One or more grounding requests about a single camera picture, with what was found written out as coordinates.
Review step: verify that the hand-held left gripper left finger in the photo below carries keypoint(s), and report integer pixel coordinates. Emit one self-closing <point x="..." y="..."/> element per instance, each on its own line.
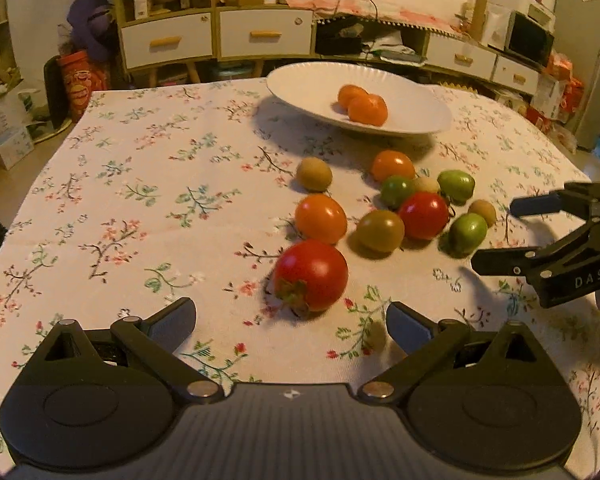
<point x="172" y="321"/>

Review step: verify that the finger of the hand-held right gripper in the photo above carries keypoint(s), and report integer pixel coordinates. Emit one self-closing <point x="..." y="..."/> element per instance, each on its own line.
<point x="535" y="206"/>
<point x="500" y="261"/>

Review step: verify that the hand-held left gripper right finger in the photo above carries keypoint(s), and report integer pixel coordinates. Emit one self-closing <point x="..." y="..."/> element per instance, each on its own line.
<point x="405" y="327"/>

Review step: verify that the light green tomato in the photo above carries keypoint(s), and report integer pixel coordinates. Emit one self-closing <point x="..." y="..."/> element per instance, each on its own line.
<point x="467" y="232"/>
<point x="456" y="185"/>

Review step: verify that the small brown kiwi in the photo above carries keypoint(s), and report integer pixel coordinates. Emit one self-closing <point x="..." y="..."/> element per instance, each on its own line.
<point x="484" y="211"/>
<point x="314" y="174"/>

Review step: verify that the small red tomato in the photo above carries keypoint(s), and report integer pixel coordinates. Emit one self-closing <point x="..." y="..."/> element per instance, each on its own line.
<point x="423" y="215"/>

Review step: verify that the olive brown tomato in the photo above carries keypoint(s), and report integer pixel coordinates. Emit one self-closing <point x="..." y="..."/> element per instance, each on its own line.
<point x="380" y="230"/>

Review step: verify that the small pale yellow fruit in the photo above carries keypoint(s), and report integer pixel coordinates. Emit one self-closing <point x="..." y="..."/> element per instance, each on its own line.
<point x="427" y="184"/>

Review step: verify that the large red tomato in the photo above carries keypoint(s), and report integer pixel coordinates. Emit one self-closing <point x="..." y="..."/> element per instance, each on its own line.
<point x="312" y="272"/>

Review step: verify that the dark green tomato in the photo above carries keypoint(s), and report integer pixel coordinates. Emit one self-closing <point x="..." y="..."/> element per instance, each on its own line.
<point x="395" y="191"/>

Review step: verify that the orange tomato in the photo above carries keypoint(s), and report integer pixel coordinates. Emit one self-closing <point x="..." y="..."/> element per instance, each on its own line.
<point x="392" y="165"/>
<point x="321" y="218"/>

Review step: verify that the white plate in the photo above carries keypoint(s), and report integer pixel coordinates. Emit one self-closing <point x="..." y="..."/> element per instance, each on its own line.
<point x="300" y="87"/>

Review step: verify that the floral tablecloth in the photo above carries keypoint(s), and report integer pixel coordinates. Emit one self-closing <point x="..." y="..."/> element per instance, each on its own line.
<point x="155" y="220"/>

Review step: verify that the grey refrigerator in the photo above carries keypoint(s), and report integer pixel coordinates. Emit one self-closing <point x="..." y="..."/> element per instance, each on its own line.
<point x="587" y="60"/>

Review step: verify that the low wooden cabinet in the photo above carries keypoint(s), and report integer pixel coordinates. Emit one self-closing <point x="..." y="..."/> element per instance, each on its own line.
<point x="460" y="57"/>

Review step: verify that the microwave oven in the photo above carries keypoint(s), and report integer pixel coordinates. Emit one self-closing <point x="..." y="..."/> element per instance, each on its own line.
<point x="527" y="37"/>

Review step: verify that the cardboard box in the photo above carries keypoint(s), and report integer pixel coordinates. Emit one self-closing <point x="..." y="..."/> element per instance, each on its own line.
<point x="12" y="145"/>

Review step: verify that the orange printed bucket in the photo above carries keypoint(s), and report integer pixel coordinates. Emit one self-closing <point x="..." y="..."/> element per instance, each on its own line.
<point x="82" y="85"/>

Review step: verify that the pink cloth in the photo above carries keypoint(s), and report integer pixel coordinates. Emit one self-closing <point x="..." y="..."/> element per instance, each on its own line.
<point x="360" y="7"/>

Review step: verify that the white cabinet drawer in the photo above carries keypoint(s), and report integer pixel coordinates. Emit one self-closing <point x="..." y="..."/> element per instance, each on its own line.
<point x="167" y="40"/>
<point x="265" y="34"/>

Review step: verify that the purple plush toy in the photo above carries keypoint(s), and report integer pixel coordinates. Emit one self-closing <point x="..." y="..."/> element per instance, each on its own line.
<point x="92" y="20"/>

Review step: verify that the wooden cabinet with shelves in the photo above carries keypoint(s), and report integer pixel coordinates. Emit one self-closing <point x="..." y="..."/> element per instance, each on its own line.
<point x="215" y="5"/>

